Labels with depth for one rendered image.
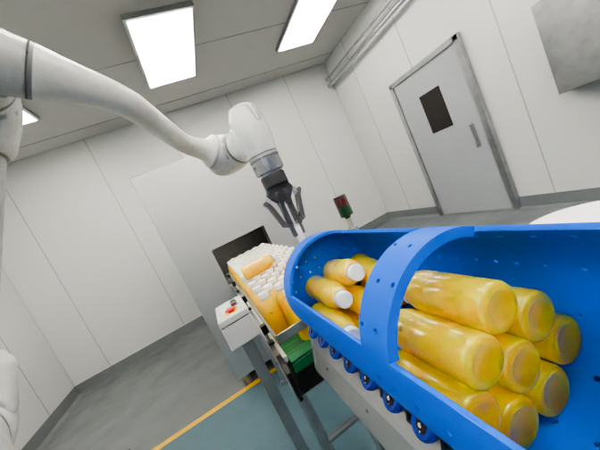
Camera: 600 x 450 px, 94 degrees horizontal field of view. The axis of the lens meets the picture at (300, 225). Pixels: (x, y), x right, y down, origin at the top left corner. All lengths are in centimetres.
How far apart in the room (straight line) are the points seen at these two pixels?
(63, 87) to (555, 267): 86
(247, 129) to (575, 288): 73
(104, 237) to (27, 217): 97
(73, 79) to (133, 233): 448
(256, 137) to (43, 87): 43
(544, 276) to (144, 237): 493
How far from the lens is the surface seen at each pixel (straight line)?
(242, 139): 83
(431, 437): 55
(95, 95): 73
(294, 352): 100
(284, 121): 562
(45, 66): 72
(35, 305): 559
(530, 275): 56
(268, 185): 82
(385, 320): 39
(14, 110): 84
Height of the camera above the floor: 137
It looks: 7 degrees down
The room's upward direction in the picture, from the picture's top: 25 degrees counter-clockwise
